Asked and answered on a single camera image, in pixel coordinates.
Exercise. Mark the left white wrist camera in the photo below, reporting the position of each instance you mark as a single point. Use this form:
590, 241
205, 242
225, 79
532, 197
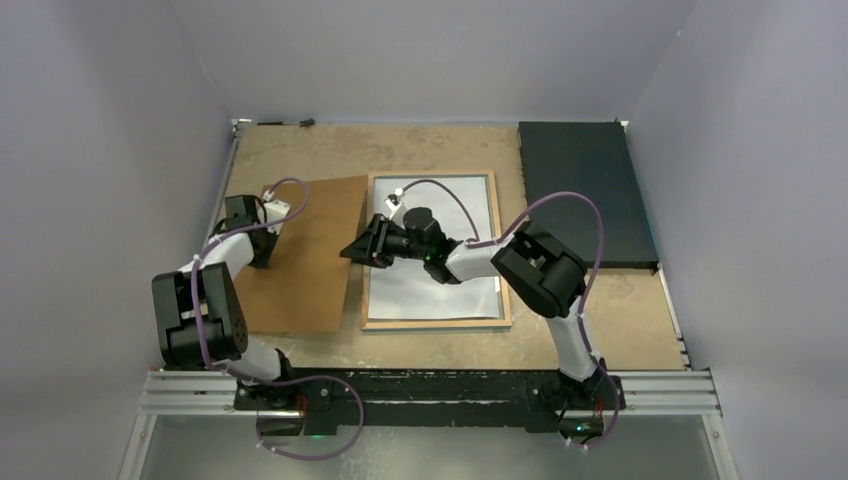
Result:
274, 211

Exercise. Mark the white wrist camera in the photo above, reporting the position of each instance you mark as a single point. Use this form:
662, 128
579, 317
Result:
274, 211
397, 208

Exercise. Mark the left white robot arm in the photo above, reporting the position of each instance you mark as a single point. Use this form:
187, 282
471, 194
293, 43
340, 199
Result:
200, 321

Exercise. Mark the aluminium rail frame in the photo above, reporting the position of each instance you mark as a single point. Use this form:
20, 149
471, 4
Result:
685, 397

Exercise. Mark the blue wooden picture frame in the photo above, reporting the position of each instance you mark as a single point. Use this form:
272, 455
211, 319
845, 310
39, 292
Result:
504, 323

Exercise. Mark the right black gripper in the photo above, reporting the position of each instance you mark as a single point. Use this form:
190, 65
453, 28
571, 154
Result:
370, 247

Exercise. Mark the brown cardboard backing board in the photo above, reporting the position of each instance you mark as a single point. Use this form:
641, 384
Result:
304, 288

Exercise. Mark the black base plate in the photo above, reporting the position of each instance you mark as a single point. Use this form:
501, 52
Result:
537, 401

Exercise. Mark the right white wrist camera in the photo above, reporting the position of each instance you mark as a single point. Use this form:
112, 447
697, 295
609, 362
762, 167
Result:
397, 208

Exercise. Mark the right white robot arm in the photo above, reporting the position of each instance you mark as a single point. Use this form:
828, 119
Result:
547, 276

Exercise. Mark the dark blue foam pad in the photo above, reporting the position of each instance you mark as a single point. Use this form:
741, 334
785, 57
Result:
592, 159

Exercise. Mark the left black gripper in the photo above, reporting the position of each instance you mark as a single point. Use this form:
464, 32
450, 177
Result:
264, 261

